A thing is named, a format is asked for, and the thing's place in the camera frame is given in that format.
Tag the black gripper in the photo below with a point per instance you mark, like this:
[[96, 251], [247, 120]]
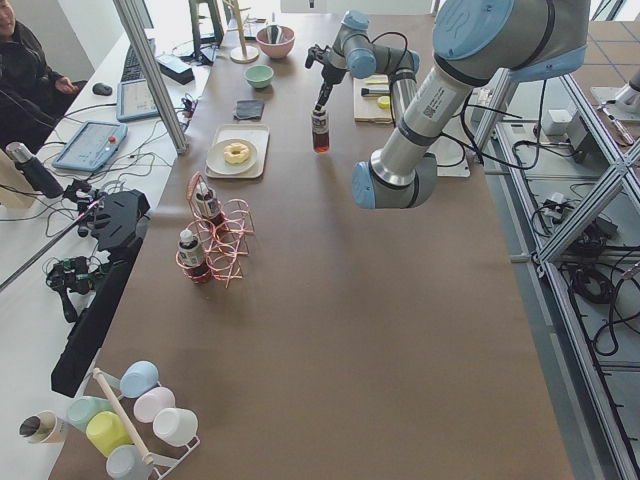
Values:
[[330, 73]]

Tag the tea bottle white cap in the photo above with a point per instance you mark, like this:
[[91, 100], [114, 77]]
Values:
[[320, 130]]

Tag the cream serving tray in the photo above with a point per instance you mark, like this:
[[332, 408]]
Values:
[[257, 134]]

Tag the tea bottle in rack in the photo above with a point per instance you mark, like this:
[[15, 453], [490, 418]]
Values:
[[209, 208], [192, 257]]

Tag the wooden cutting board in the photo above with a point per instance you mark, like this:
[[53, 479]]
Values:
[[366, 108]]

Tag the yellow plastic knife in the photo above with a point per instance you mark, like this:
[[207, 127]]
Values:
[[377, 80]]

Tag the steel muddler black tip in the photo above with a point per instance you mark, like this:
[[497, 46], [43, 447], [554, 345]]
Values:
[[371, 91]]

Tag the half lemon slice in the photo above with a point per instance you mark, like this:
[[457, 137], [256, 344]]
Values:
[[383, 102]]

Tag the green ceramic bowl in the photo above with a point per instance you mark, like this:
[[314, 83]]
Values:
[[259, 76]]

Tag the pink bowl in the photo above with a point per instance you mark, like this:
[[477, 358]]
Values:
[[280, 50]]

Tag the grey folded cloth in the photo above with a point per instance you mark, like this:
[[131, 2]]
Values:
[[251, 109]]

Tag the steel ice scoop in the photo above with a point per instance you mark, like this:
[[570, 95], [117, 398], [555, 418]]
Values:
[[273, 31]]

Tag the wooden mug tree stand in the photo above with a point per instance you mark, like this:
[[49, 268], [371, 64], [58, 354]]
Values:
[[243, 53]]

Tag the glazed donut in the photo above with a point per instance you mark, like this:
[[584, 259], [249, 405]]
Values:
[[236, 153]]

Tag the white round plate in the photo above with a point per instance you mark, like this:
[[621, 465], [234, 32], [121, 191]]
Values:
[[216, 162]]

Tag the blue teach pendant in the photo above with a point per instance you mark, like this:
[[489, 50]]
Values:
[[94, 144], [134, 101]]

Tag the black laptop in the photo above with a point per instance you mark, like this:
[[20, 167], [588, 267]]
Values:
[[177, 64]]

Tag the computer mouse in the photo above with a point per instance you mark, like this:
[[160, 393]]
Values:
[[102, 89]]

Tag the seated person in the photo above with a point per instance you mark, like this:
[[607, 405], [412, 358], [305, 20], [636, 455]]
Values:
[[34, 97]]

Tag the black water bottle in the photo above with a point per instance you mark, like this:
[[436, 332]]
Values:
[[33, 170]]

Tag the blue cup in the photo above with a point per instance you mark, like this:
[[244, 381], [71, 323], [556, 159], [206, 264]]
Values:
[[140, 377]]

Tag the white cup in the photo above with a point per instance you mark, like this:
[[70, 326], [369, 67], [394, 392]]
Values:
[[175, 426]]

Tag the mint green cup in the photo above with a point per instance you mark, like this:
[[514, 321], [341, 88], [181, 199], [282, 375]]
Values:
[[82, 410]]

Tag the yellow cup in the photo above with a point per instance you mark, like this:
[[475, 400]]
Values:
[[106, 432]]

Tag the grey cup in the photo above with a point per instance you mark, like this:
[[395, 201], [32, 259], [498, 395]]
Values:
[[125, 463]]

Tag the paper cup with steel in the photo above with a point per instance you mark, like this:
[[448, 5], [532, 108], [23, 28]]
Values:
[[43, 427]]

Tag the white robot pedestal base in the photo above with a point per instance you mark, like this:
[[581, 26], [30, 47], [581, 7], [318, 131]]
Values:
[[451, 158]]

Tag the copper wire bottle rack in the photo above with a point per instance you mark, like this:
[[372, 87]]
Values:
[[223, 250]]

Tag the aluminium frame post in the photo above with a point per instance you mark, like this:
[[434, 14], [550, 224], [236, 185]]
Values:
[[132, 23]]

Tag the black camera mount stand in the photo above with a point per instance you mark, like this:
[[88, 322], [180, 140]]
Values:
[[90, 296]]

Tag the white wire cup rack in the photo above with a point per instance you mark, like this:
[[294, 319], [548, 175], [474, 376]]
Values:
[[163, 458]]

